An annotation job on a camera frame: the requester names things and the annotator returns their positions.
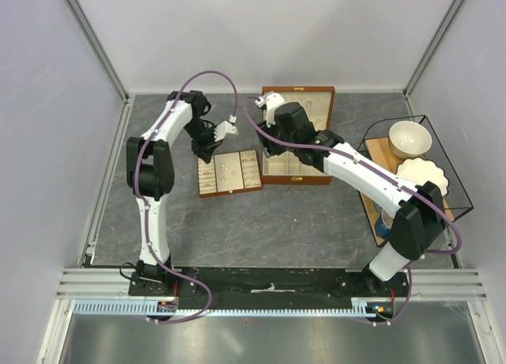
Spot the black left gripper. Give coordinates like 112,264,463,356
183,119,223,165

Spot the small brown jewelry tray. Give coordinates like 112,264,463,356
197,150,263,198

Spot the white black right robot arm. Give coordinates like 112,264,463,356
254,95,450,296

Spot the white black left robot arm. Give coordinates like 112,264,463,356
126,90,220,295

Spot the large brown jewelry box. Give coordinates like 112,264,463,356
261,85,335,185

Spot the light blue oblong plate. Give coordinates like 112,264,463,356
371,199,383,217

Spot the white bowl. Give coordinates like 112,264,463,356
388,120,432,158

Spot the blue cup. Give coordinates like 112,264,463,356
374,210,393,240

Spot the white scalloped dish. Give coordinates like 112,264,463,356
395,157,449,197

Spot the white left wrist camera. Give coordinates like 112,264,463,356
213,115,239,142

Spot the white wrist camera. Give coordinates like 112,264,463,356
213,115,239,142
255,92,285,127

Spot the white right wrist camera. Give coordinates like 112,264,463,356
255,92,285,127

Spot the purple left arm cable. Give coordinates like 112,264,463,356
131,69,240,325

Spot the black wire rack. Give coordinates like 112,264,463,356
357,115,474,222

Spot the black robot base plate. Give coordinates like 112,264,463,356
128,267,408,310

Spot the left aluminium frame post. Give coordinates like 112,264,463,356
63,0,130,103

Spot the aluminium frame post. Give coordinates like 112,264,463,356
402,0,466,100
63,0,130,103

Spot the light blue cable duct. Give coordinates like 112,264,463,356
73,299,376,318

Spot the right aluminium frame post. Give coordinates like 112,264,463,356
402,0,466,100

